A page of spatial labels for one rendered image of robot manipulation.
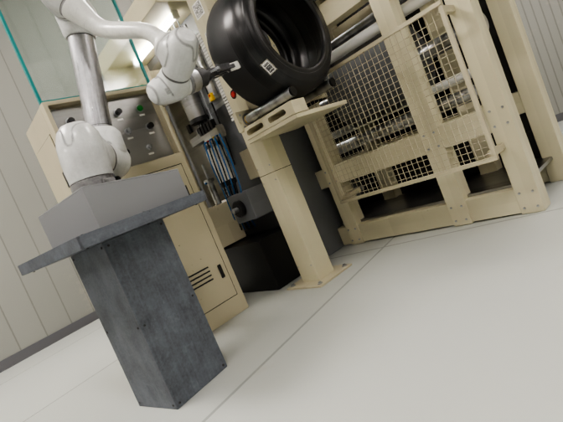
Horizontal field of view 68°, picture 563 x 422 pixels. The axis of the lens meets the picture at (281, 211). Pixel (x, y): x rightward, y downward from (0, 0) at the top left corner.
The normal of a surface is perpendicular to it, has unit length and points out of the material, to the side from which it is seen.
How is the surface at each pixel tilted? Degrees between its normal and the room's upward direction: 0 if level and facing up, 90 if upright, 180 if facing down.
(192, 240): 90
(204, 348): 90
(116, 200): 90
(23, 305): 90
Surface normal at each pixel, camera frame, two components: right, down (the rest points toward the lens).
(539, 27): -0.57, 0.30
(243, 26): -0.10, 0.07
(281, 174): 0.63, -0.19
